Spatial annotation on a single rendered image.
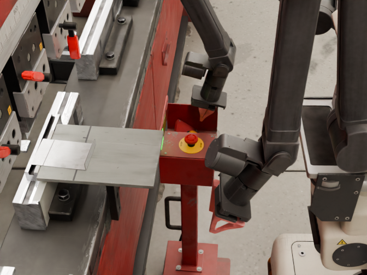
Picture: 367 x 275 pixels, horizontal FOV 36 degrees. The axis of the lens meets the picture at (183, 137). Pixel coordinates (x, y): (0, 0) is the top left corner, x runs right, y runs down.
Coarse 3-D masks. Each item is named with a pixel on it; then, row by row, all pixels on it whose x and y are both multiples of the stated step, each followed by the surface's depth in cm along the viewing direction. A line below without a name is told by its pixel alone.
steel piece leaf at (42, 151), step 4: (44, 140) 134; (48, 140) 134; (52, 140) 134; (40, 144) 133; (44, 144) 133; (48, 144) 133; (40, 148) 132; (44, 148) 132; (48, 148) 132; (40, 152) 131; (44, 152) 131; (48, 152) 131; (36, 156) 130; (40, 156) 130; (44, 156) 130; (32, 160) 129; (36, 160) 129; (40, 160) 129; (44, 160) 129; (32, 164) 128; (36, 164) 128; (40, 164) 128
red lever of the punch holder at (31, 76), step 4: (24, 72) 102; (28, 72) 101; (32, 72) 102; (36, 72) 104; (40, 72) 106; (24, 76) 102; (28, 76) 101; (32, 76) 101; (36, 76) 103; (40, 76) 105; (44, 76) 109; (48, 76) 109; (28, 80) 104; (32, 80) 102; (36, 80) 104; (40, 80) 106; (44, 80) 109; (48, 80) 109
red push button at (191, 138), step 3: (186, 135) 163; (189, 135) 162; (192, 135) 162; (195, 135) 162; (186, 138) 162; (189, 138) 162; (192, 138) 162; (195, 138) 162; (186, 141) 161; (189, 141) 161; (192, 141) 161; (195, 141) 161; (189, 144) 161; (192, 144) 161
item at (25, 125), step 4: (40, 104) 127; (36, 112) 125; (36, 116) 128; (24, 120) 119; (28, 120) 120; (32, 120) 123; (20, 124) 120; (24, 124) 120; (28, 124) 121; (32, 124) 126; (20, 128) 121; (24, 128) 121; (28, 128) 121; (24, 132) 121; (28, 132) 121
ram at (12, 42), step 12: (0, 0) 95; (12, 0) 100; (36, 0) 112; (0, 12) 95; (24, 12) 106; (0, 24) 96; (24, 24) 106; (12, 36) 101; (12, 48) 101; (0, 60) 97; (0, 72) 97
